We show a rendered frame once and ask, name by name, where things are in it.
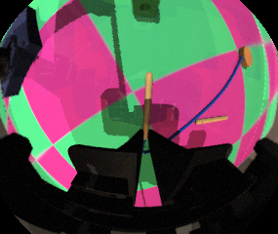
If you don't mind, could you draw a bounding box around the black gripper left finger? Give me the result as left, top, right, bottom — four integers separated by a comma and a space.
68, 130, 143, 207

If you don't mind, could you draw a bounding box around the small green block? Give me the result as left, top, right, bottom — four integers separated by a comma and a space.
131, 0, 161, 17

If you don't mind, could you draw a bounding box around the round wooden button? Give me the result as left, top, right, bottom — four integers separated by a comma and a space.
239, 46, 253, 67

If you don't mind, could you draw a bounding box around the dark blue string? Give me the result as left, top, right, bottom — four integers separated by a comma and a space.
142, 56, 243, 149

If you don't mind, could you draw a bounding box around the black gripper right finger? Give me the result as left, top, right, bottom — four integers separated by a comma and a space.
147, 130, 233, 206

